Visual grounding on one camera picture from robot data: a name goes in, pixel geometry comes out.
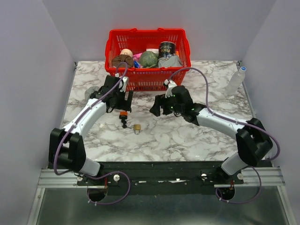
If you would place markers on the black can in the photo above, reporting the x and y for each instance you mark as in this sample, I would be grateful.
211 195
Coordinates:
166 50

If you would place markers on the grey wrapped roll on table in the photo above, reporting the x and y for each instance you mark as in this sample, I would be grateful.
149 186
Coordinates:
90 91

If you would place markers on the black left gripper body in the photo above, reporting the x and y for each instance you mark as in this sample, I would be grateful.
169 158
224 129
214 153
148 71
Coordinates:
121 103

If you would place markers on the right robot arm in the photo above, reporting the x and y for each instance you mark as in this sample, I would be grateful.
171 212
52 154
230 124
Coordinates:
252 143

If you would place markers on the black head key bunch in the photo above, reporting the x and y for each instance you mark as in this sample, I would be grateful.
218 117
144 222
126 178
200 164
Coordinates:
124 124

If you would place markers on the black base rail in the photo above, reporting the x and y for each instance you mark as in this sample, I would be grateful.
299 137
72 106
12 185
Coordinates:
161 178

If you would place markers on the clear plastic bottle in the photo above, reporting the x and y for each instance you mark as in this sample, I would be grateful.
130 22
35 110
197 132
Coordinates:
235 81

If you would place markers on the grey wrapped roll in basket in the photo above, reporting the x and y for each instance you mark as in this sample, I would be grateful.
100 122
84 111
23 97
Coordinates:
173 61

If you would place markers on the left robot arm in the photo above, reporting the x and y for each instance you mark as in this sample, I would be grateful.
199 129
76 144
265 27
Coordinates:
66 147

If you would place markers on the beige egg shaped object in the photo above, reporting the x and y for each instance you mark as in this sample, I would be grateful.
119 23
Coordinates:
127 52

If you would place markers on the orange black padlock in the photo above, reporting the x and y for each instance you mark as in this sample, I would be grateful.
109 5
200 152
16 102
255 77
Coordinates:
123 115

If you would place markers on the pink packet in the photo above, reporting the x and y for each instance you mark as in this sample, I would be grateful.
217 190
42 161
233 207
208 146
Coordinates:
136 58

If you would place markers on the brass padlock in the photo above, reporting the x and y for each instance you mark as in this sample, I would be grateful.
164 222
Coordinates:
137 129

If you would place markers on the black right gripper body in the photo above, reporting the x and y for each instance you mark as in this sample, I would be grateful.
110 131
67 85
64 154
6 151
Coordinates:
168 104

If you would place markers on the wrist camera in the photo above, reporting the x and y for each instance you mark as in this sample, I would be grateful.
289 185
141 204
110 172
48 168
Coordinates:
169 84
123 84

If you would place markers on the red plastic basket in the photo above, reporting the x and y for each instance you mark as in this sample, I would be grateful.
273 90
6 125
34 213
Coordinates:
147 79

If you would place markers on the brown wrapped roll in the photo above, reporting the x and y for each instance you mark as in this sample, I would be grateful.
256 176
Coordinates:
123 58

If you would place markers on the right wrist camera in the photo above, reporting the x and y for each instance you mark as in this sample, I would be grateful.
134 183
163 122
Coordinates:
169 84

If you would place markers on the green round ball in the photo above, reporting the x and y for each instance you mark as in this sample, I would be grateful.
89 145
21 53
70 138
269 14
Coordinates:
148 59

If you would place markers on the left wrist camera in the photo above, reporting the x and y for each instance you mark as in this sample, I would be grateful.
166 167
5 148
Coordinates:
123 84

